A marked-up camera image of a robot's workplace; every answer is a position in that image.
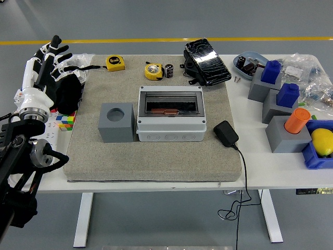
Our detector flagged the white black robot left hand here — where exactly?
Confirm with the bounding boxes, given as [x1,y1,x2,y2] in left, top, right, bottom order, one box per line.
[19,35,73,112]

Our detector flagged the orange cylinder battery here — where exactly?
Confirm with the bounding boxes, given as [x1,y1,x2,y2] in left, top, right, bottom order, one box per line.
[151,108,179,116]
[284,108,312,134]

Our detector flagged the clear hinged box lid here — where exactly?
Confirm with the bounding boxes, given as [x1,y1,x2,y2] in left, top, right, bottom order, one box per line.
[139,90,202,118]

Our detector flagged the grey electrical junction box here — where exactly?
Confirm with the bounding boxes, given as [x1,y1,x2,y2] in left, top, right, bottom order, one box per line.
[136,85,208,143]

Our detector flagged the white circuit breaker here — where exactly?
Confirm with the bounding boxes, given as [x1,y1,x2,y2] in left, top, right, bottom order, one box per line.
[13,88,25,107]

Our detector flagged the black cloth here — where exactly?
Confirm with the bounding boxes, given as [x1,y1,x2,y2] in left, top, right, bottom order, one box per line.
[50,74,84,115]

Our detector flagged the white power strip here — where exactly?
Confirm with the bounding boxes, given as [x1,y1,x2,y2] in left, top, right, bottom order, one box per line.
[43,109,74,146]

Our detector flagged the small colourful puzzle cube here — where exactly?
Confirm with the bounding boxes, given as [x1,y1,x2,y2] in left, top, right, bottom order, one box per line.
[56,110,78,132]

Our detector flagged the clear plastic bag of parts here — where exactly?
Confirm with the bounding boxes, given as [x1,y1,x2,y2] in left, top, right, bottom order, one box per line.
[65,53,96,86]

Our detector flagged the yellow square tape measure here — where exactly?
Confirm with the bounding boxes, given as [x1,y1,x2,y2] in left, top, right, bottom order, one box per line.
[63,55,125,72]

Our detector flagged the grey block with round hole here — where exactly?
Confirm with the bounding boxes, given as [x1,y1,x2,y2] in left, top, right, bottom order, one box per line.
[98,102,135,143]

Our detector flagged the yellow round tape measure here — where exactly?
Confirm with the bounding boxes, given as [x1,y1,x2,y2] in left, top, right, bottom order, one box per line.
[144,62,164,81]

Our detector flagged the white table leg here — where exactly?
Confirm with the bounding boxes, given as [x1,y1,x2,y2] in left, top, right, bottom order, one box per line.
[259,189,284,243]
[73,192,94,248]

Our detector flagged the grey-brown mat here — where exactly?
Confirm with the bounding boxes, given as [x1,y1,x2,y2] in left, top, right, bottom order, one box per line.
[63,54,242,183]

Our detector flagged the black power adapter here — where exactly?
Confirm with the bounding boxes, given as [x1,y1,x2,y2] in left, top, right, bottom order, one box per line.
[213,120,239,148]

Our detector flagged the brown electronic parts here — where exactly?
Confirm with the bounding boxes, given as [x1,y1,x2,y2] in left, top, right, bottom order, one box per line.
[243,62,258,77]

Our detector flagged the blue-grey oval tray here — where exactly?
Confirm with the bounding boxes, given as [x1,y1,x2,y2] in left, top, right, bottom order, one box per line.
[233,51,268,81]

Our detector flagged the grey block holder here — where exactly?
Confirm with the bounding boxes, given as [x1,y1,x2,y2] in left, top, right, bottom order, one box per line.
[262,89,300,124]
[247,68,283,103]
[265,115,313,154]

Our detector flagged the blue bottle-shaped block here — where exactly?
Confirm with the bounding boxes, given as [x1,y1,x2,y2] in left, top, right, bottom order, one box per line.
[261,60,283,85]
[276,83,300,108]

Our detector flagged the clear bag of white parts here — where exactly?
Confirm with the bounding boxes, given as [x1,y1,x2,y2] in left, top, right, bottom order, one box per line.
[280,53,318,84]

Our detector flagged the clear bag of resistors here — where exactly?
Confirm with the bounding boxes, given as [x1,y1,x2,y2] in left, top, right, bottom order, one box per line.
[299,66,333,113]

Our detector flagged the blue storage bin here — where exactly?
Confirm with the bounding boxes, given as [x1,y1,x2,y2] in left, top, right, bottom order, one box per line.
[301,119,333,170]

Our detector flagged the yellow lemon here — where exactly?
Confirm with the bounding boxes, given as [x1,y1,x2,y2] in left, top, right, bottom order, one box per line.
[311,128,333,157]

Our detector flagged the black table control panel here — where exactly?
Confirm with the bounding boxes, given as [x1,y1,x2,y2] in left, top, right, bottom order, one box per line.
[296,187,333,195]

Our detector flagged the black adapter cord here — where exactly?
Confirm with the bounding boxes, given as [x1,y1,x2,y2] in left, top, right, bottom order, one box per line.
[217,144,261,250]

